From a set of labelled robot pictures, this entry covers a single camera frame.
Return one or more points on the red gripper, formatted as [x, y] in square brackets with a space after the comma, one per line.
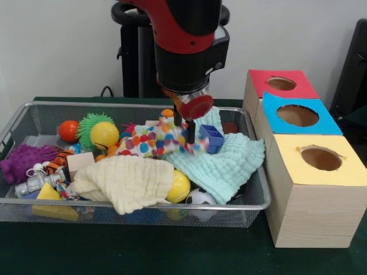
[198, 106]

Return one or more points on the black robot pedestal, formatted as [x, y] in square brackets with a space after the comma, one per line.
[132, 57]

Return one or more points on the dark green table cloth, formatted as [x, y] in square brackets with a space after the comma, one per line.
[357, 126]
[143, 252]

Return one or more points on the yellow tennis ball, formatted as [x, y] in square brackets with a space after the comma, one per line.
[180, 187]

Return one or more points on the blue plastic building block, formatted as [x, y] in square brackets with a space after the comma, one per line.
[213, 139]

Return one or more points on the green spiky rubber ball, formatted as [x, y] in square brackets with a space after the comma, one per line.
[86, 126]

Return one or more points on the purple knobbly rubber toy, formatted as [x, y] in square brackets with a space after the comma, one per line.
[23, 160]

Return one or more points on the mint green waffle cloth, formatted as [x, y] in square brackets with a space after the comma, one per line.
[223, 169]

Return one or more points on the colourful polka dot cloth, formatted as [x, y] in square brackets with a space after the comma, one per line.
[149, 143]

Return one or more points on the yellow wedge block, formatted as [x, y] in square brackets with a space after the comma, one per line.
[46, 194]

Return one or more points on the black upright panel stand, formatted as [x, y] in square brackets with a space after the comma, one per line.
[352, 71]

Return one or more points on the small black-white soccer ball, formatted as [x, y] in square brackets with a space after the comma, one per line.
[200, 197]

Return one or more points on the cream waffle cloth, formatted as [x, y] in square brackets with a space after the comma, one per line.
[129, 180]

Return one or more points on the wooden box with three holes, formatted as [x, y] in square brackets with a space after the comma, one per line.
[312, 217]

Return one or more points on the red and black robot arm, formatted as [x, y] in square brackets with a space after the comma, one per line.
[186, 43]

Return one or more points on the plain yellow ball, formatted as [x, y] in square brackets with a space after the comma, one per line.
[104, 134]

